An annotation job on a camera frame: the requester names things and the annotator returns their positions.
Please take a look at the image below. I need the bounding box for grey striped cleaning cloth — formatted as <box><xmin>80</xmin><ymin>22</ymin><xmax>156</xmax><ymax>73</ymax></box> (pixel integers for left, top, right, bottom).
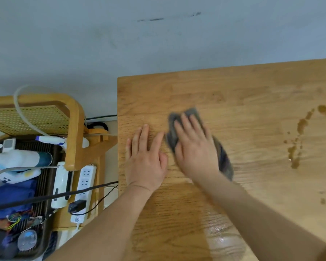
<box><xmin>165</xmin><ymin>107</ymin><xmax>234</xmax><ymax>181</ymax></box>

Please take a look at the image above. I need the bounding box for small white spray bottle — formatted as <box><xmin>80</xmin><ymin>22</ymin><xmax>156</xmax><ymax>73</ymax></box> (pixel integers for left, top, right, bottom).
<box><xmin>34</xmin><ymin>136</ymin><xmax>90</xmax><ymax>150</ymax></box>

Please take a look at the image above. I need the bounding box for black charger plug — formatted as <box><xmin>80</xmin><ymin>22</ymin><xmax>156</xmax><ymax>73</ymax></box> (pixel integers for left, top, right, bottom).
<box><xmin>68</xmin><ymin>199</ymin><xmax>87</xmax><ymax>214</ymax></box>

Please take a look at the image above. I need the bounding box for person's right forearm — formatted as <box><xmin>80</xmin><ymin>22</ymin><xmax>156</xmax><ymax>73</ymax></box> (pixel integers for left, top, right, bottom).
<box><xmin>195</xmin><ymin>172</ymin><xmax>326</xmax><ymax>261</ymax></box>

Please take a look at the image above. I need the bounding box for white plush toy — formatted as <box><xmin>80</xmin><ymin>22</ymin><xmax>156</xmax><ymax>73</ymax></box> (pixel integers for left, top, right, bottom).
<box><xmin>0</xmin><ymin>169</ymin><xmax>42</xmax><ymax>185</ymax></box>

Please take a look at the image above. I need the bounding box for person's left hand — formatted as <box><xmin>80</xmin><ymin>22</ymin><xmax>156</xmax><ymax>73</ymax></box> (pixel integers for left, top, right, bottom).
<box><xmin>125</xmin><ymin>124</ymin><xmax>168</xmax><ymax>193</ymax></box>

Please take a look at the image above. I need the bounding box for white power strip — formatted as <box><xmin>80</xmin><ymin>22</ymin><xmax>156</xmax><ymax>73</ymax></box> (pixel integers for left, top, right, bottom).
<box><xmin>70</xmin><ymin>164</ymin><xmax>97</xmax><ymax>224</ymax></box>

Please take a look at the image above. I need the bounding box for person's right hand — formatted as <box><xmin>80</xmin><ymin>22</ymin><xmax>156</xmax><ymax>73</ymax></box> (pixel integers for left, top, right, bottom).
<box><xmin>174</xmin><ymin>113</ymin><xmax>221</xmax><ymax>182</ymax></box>

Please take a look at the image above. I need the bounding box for clear round case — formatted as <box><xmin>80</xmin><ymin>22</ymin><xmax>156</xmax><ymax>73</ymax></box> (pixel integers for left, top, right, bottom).
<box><xmin>17</xmin><ymin>229</ymin><xmax>38</xmax><ymax>252</ymax></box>

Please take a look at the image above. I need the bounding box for dark brown tray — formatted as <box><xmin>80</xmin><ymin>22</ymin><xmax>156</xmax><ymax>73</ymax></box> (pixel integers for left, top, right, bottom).
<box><xmin>0</xmin><ymin>136</ymin><xmax>63</xmax><ymax>260</ymax></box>

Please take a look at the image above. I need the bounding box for wooden rattan chair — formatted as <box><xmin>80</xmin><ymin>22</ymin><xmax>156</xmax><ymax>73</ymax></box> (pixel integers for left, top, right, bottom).
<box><xmin>0</xmin><ymin>94</ymin><xmax>118</xmax><ymax>231</ymax></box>

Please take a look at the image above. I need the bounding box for coloured wires circuit board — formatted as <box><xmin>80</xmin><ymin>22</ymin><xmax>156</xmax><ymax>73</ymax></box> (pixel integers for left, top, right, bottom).
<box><xmin>5</xmin><ymin>212</ymin><xmax>44</xmax><ymax>231</ymax></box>

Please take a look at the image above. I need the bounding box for white water pump dispenser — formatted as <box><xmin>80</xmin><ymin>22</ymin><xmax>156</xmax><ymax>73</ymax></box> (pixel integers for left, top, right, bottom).
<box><xmin>0</xmin><ymin>161</ymin><xmax>72</xmax><ymax>210</ymax></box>

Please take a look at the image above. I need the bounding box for blue cloth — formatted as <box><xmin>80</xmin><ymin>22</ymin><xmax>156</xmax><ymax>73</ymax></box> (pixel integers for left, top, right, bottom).
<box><xmin>0</xmin><ymin>179</ymin><xmax>38</xmax><ymax>219</ymax></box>

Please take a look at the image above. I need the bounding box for person's left forearm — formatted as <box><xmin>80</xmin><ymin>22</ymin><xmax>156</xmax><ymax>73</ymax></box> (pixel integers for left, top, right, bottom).
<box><xmin>46</xmin><ymin>185</ymin><xmax>152</xmax><ymax>261</ymax></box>

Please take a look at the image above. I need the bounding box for wooden table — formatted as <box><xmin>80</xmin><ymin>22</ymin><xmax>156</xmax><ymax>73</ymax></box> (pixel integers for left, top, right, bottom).
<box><xmin>117</xmin><ymin>57</ymin><xmax>326</xmax><ymax>261</ymax></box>

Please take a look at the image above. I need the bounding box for large white spray bottle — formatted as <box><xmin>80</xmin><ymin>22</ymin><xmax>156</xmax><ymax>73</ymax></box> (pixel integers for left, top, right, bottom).
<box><xmin>0</xmin><ymin>144</ymin><xmax>53</xmax><ymax>169</ymax></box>

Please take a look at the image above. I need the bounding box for clear hose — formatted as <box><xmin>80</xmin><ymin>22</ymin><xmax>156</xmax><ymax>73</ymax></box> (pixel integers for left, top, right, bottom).
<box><xmin>13</xmin><ymin>84</ymin><xmax>48</xmax><ymax>137</ymax></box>

